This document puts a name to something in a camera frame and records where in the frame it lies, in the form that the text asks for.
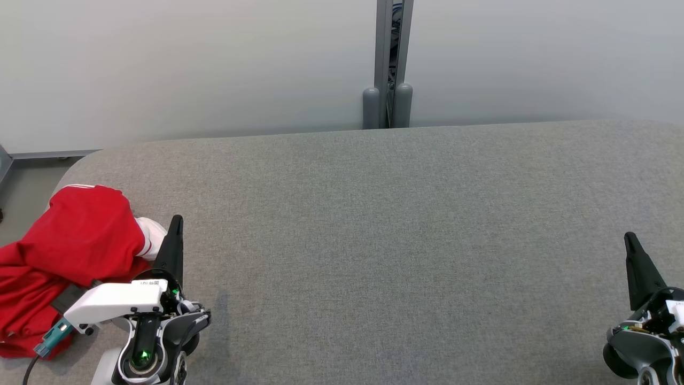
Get right gripper grey white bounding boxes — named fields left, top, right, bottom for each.
left=603, top=232, right=684, bottom=385

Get left gripper grey white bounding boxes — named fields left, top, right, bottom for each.
left=112, top=215, right=212, bottom=385

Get red basketball jersey white sleeves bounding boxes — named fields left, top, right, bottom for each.
left=16, top=184, right=168, bottom=287

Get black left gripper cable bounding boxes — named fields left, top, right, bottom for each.
left=133, top=269, right=185, bottom=300

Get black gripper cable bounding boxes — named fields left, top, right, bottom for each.
left=133, top=269, right=185, bottom=300
left=646, top=287, right=684, bottom=304

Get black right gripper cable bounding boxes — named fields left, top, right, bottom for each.
left=646, top=287, right=684, bottom=304

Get teal plug black cable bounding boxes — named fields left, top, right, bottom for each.
left=21, top=318, right=74, bottom=385

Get grey partition base rail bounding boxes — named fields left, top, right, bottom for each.
left=10, top=149, right=102, bottom=161

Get grey partition post round feet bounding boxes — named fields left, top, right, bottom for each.
left=362, top=0, right=415, bottom=130

